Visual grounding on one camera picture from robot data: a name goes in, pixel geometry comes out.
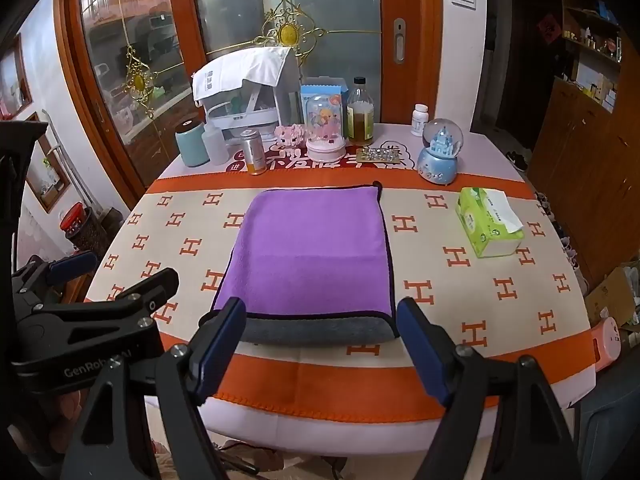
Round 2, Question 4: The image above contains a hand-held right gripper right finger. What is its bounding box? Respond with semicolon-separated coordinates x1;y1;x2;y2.
396;296;586;480

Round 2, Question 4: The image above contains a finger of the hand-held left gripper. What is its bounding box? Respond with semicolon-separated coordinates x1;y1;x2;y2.
31;267;181;331
12;250;99;302

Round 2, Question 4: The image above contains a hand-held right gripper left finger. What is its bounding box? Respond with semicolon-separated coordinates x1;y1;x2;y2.
60;297;248;480

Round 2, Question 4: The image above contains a purple towel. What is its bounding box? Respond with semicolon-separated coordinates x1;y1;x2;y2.
210;180;401;346

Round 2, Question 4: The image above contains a red lidded jar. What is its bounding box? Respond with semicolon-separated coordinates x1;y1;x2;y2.
60;202;92;236

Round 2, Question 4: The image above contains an orange patterned beige blanket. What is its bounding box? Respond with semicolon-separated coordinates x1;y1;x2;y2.
85;172;598;423

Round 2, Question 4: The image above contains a green tissue pack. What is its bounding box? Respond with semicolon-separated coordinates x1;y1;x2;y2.
455;186;526;259

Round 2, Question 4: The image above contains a teal canister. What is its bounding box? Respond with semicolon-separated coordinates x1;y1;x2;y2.
175;117;211;168

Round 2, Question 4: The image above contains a translucent white bottle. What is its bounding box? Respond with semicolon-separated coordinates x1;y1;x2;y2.
202;122;230;166

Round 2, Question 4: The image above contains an orange metal can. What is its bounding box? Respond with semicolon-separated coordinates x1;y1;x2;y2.
240;130;266;176

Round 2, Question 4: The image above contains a pink plastic device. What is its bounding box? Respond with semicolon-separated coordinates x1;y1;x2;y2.
590;316;622;373

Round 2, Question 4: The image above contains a cardboard box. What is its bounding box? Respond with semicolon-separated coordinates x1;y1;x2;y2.
584;262;640;328

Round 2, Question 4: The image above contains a white appliance with cloth cover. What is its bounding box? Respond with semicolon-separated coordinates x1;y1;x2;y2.
192;46;303;143

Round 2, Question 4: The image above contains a blue castle snow globe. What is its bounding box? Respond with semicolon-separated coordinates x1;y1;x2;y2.
416;118;465;184

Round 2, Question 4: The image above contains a blister pill pack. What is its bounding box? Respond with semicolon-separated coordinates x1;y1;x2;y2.
355;146;403;166

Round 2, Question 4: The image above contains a pale printed tablecloth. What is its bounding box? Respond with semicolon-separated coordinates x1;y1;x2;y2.
155;122;596;456

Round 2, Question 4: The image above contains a pink block toy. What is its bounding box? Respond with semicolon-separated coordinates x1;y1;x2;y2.
274;124;307;148

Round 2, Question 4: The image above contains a wooden framed glass door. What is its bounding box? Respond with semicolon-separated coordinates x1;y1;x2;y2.
55;0;211;201
167;0;443;126

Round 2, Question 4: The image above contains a white cloth cover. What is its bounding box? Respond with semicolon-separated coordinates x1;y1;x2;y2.
192;46;293;103

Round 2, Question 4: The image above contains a white pill bottle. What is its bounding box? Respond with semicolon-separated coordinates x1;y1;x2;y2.
411;103;430;137

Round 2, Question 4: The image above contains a wooden cabinet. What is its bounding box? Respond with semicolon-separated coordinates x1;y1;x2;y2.
527;77;640;286

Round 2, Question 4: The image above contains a pink snow globe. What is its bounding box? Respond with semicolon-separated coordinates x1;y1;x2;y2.
305;94;347;162

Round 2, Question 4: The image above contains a glass bottle with yellow liquid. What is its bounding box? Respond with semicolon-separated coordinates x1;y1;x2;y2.
346;76;376;145

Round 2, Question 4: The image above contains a blue carton box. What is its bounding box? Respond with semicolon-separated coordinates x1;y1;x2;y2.
300;77;349;138

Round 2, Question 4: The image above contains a wooden picture frame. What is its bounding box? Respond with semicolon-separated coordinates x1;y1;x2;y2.
24;112;72;213

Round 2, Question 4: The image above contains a metal door handle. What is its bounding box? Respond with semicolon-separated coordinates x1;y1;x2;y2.
392;18;407;65

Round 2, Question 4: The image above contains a wooden wall shelf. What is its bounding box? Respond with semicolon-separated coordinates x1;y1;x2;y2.
560;0;626;111

